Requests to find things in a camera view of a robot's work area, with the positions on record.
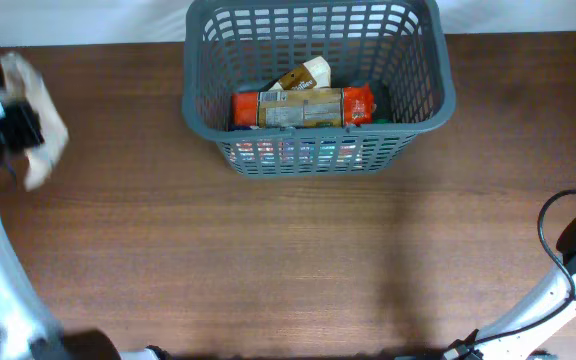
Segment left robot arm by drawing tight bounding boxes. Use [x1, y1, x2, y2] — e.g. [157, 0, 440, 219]
[0, 52, 170, 360]

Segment beige snack bag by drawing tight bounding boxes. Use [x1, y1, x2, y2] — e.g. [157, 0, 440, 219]
[270, 56, 331, 91]

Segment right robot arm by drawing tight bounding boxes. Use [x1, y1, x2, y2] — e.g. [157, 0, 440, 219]
[442, 218, 576, 360]

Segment spaghetti pack red ends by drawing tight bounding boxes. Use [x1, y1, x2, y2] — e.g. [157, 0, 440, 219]
[232, 85, 376, 128]

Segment grey plastic basket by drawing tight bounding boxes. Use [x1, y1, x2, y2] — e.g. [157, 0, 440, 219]
[182, 0, 456, 178]

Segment tissue multipack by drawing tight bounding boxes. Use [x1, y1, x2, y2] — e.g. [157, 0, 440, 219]
[219, 136, 363, 172]

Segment brown snack bag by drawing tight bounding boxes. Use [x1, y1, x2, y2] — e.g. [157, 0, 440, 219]
[0, 52, 69, 191]

